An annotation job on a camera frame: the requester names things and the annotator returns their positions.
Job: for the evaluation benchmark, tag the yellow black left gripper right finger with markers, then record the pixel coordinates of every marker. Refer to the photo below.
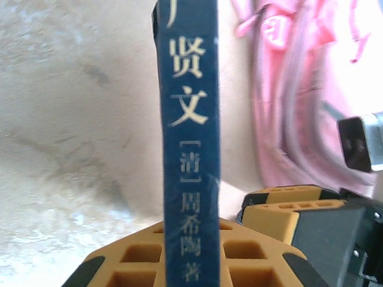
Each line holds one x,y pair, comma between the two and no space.
254,269

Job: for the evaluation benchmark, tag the pink school backpack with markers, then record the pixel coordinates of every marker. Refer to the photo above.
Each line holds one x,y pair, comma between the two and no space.
284,89

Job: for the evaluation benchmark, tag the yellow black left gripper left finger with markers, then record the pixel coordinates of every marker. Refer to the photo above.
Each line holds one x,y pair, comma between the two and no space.
134,263

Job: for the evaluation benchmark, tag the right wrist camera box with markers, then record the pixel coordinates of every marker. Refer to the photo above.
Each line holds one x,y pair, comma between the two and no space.
356,146

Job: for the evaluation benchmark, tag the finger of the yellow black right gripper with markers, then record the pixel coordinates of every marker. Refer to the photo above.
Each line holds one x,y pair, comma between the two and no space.
287,194
269,221

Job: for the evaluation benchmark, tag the dark blue book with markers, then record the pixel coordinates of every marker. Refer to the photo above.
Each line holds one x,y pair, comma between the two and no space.
191,119

